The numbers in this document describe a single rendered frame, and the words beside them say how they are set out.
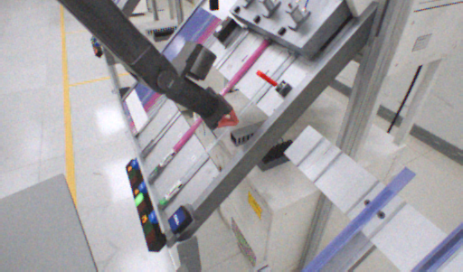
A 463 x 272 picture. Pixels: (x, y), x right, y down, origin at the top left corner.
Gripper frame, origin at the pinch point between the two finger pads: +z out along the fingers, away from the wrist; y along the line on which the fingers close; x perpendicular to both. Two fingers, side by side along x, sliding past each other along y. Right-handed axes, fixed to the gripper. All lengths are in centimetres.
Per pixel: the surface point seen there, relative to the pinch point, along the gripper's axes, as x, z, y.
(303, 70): -20.0, 1.8, -5.5
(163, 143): 21.8, 0.1, 18.1
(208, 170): 13.5, 0.2, -3.9
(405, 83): -81, 164, 47
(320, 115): -18, 63, 21
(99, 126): 95, 38, 155
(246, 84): -9.0, 1.4, 6.4
